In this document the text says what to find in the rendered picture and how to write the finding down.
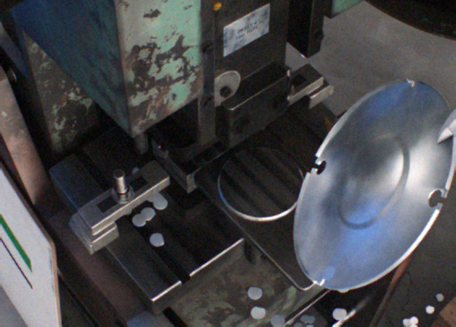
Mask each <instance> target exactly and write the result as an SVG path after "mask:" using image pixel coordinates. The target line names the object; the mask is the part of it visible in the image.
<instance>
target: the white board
mask: <svg viewBox="0 0 456 327"><path fill-rule="evenodd" d="M0 284H1V286H2V288H3V289H4V290H5V291H6V294H7V295H8V297H9V298H10V300H11V302H12V303H13V305H14V306H15V308H16V309H17V311H18V313H19V314H20V315H21V316H22V318H23V319H24V321H25V323H26V325H27V326H28V327H62V322H61V311H60V301H59V287H58V275H57V261H56V253H55V244H54V241H53V240H52V238H51V237H50V236H49V234H48V232H47V231H46V230H45V228H44V227H43V226H42V223H41V222H40V221H39V219H38V218H37V216H36V215H35V214H34V213H33V209H32V208H31V207H30V206H29V205H28V203H27V201H26V200H25V199H24V196H23V195H22V194H21V193H20V190H19V189H18V187H17V186H16V184H15V182H14V181H13V179H12V178H11V176H10V174H9V173H8V172H7V170H6V168H4V166H3V164H2V162H1V160H0Z"/></svg>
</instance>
